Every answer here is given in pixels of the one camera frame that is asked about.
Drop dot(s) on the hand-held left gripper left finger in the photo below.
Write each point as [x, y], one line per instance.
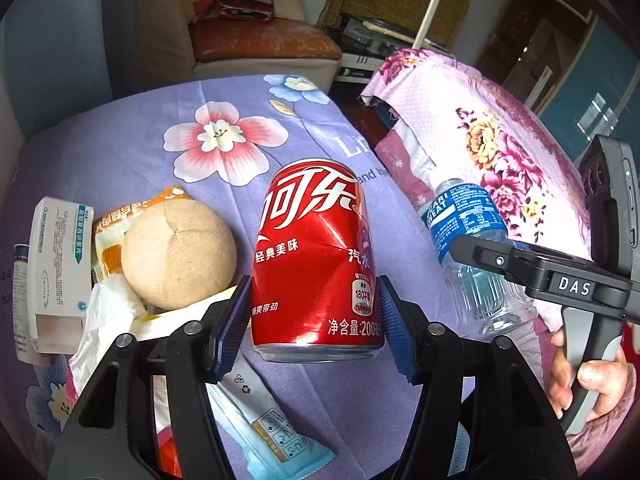
[232, 330]

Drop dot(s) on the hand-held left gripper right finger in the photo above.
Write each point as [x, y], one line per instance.
[397, 330]

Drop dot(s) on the brown wooden cabinet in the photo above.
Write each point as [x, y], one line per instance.
[540, 35]

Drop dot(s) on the person's right hand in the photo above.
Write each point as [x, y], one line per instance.
[602, 385]

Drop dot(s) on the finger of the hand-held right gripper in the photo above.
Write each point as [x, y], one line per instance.
[490, 259]

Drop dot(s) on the white pole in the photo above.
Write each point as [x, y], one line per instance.
[432, 0]

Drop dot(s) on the pink floral blanket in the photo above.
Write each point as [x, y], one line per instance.
[500, 125]

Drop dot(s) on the red soda can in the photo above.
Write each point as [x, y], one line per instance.
[315, 270]

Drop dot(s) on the white cylindrical bottle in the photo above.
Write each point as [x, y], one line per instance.
[20, 290]

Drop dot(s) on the white and blue wrapper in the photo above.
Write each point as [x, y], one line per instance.
[270, 425]

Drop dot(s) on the purple floral bedsheet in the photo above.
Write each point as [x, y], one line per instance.
[125, 125]

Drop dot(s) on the crumpled white tissue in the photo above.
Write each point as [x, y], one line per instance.
[107, 310]

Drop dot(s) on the clear bottle with blue label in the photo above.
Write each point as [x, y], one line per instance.
[465, 220]

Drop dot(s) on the yellow cake snack wrapper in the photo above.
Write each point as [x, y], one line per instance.
[107, 240]

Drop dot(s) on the blue glass door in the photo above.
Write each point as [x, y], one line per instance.
[600, 90]

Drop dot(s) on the beige armchair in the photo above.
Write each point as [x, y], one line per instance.
[160, 25]

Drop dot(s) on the person's right forearm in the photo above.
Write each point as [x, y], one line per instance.
[595, 440]

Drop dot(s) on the white medicine box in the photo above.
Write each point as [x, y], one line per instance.
[57, 260]

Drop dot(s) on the beige peeled coconut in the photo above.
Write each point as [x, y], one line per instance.
[175, 255]

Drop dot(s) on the orange seat cushion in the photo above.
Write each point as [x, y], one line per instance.
[260, 40]

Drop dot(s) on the black stereo equipment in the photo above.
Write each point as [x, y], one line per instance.
[360, 35]

